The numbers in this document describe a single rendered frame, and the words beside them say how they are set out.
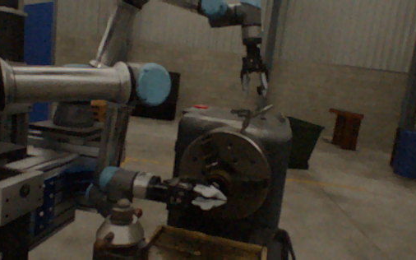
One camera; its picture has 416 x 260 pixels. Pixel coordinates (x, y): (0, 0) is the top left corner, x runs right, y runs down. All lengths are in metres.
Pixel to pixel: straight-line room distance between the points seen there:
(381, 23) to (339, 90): 2.48
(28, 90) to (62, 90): 0.07
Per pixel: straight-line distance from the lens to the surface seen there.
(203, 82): 11.05
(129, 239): 0.56
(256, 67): 1.18
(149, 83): 0.88
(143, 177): 0.93
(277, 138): 1.23
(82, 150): 1.29
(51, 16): 5.96
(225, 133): 1.08
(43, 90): 0.81
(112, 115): 1.04
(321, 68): 11.55
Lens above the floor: 1.40
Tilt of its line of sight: 9 degrees down
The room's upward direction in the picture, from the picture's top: 7 degrees clockwise
